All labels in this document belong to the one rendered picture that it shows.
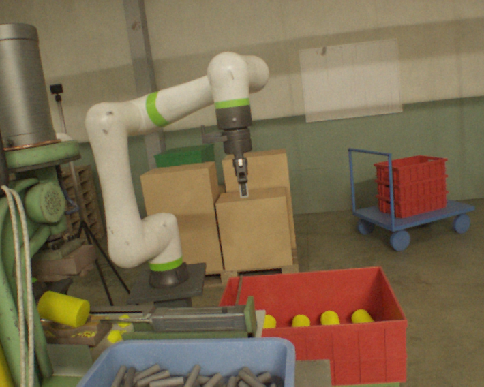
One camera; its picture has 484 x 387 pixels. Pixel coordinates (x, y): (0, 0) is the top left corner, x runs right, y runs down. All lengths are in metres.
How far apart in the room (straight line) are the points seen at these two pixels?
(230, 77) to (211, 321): 0.58
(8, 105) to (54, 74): 5.31
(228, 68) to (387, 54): 4.38
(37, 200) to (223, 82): 0.50
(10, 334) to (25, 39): 0.61
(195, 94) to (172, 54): 4.29
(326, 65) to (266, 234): 2.58
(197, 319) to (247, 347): 0.15
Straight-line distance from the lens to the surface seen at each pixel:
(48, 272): 1.01
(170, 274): 1.46
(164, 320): 0.97
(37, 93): 0.96
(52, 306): 1.08
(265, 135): 5.24
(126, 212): 1.27
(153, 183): 3.42
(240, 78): 1.02
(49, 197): 0.95
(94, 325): 1.05
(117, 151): 1.24
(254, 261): 3.45
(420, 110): 5.39
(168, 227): 1.40
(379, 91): 5.26
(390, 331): 1.31
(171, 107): 1.26
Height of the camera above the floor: 1.51
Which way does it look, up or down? 11 degrees down
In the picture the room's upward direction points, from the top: 7 degrees counter-clockwise
